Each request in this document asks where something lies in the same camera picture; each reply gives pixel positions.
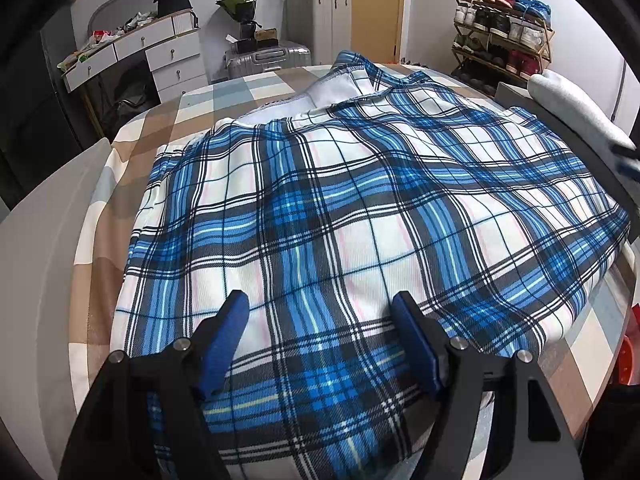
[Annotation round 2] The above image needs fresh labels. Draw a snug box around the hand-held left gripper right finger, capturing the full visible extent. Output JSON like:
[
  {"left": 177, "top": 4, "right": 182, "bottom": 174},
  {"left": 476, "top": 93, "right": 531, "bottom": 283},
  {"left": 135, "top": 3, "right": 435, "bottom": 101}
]
[{"left": 391, "top": 291, "right": 585, "bottom": 480}]

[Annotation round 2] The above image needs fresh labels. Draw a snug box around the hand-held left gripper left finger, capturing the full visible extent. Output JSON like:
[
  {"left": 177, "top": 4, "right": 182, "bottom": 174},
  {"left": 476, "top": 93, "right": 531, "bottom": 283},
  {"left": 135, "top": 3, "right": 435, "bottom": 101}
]
[{"left": 57, "top": 290, "right": 250, "bottom": 480}]

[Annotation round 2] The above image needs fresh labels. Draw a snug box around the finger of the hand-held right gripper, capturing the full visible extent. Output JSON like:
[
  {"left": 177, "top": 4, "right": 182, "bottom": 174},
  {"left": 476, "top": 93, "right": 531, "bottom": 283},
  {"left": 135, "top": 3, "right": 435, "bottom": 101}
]
[{"left": 612, "top": 142, "right": 640, "bottom": 176}]

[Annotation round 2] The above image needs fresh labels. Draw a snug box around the blue plaid shirt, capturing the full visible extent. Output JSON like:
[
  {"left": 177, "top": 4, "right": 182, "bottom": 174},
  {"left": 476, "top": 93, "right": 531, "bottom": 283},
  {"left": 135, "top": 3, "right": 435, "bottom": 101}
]
[{"left": 116, "top": 50, "right": 631, "bottom": 480}]

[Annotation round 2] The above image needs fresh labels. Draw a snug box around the light grey pillow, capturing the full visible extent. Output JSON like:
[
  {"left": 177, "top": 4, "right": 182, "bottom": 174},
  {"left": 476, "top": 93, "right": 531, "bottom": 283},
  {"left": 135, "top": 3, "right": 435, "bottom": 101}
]
[{"left": 529, "top": 69, "right": 638, "bottom": 153}]

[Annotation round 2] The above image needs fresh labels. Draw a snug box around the wooden shoe rack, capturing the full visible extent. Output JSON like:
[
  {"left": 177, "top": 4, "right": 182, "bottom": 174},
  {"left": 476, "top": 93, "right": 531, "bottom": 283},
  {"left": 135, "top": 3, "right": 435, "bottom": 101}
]
[{"left": 450, "top": 0, "right": 556, "bottom": 83}]

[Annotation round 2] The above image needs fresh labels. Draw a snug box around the shoe rack with shoes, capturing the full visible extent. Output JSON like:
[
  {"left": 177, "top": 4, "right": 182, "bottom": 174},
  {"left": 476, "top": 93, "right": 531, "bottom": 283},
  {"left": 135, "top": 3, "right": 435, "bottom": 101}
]
[{"left": 449, "top": 0, "right": 553, "bottom": 81}]

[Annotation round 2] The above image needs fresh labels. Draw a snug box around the red plastic object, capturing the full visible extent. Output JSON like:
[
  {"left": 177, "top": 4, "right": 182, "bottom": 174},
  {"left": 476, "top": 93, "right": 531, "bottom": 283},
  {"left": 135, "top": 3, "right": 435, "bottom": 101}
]
[{"left": 619, "top": 304, "right": 640, "bottom": 386}]

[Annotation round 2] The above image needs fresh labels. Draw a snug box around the checkered bed sheet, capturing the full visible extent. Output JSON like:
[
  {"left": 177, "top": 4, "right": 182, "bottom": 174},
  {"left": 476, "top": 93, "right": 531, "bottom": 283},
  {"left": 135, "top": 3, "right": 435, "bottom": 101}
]
[{"left": 70, "top": 62, "right": 636, "bottom": 480}]

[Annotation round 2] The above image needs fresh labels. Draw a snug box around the dark bag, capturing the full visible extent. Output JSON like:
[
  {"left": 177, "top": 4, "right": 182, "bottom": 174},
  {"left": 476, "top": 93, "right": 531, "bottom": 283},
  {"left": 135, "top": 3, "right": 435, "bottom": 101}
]
[{"left": 112, "top": 55, "right": 161, "bottom": 111}]

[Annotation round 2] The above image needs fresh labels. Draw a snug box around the silver suitcase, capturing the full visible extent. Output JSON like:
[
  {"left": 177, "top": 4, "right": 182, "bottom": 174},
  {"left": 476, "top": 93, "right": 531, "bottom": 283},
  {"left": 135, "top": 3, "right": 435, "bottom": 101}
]
[{"left": 224, "top": 40, "right": 312, "bottom": 81}]

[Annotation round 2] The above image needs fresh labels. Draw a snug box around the white drawer dresser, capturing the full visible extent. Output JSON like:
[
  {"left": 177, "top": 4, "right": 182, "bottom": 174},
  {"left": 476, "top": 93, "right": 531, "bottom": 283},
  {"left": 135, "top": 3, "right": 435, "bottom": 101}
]
[{"left": 62, "top": 10, "right": 208, "bottom": 106}]

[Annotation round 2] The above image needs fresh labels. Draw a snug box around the wooden door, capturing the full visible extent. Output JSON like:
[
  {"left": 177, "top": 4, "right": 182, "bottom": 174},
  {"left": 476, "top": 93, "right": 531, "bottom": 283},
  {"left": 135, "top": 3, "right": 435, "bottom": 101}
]
[{"left": 340, "top": 0, "right": 406, "bottom": 63}]

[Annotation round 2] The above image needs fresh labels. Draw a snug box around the black wardrobe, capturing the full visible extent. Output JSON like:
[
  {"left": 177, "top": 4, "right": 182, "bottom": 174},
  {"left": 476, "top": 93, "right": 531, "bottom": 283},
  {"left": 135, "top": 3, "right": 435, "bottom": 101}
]
[{"left": 0, "top": 5, "right": 108, "bottom": 211}]

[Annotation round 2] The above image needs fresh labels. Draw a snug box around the pile of desk clutter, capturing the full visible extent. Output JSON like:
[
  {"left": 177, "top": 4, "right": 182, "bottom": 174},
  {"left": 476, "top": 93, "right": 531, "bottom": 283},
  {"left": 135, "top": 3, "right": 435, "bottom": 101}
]
[{"left": 57, "top": 10, "right": 161, "bottom": 71}]

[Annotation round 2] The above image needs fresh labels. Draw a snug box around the white suitcase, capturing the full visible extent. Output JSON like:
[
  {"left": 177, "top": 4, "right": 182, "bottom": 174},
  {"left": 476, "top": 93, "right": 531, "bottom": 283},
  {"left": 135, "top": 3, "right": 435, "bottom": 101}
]
[{"left": 286, "top": 0, "right": 353, "bottom": 66}]

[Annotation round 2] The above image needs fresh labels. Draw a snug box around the wrapped flower bouquet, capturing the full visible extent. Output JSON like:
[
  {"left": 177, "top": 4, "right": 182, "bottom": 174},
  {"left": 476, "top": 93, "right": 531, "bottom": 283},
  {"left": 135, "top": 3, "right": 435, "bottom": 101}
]
[{"left": 216, "top": 0, "right": 258, "bottom": 38}]

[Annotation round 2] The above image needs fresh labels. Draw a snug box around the grey arched mirror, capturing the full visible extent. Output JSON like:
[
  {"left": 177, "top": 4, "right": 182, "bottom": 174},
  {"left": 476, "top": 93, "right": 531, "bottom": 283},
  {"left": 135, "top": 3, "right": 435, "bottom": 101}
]
[{"left": 89, "top": 0, "right": 162, "bottom": 31}]

